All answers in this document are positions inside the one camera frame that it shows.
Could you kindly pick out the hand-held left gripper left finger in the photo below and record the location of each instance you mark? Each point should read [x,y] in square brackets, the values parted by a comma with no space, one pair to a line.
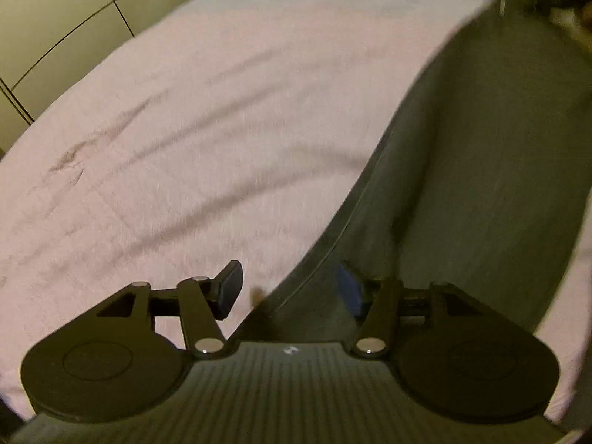
[230,286]

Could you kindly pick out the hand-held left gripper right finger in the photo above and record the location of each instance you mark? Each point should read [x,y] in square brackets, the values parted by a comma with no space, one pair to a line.
[350,292]

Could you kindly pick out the dark grey jeans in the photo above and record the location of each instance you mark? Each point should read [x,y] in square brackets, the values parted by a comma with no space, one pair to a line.
[485,148]

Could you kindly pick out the pink bed blanket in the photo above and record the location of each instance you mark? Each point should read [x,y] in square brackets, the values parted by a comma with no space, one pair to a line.
[185,148]

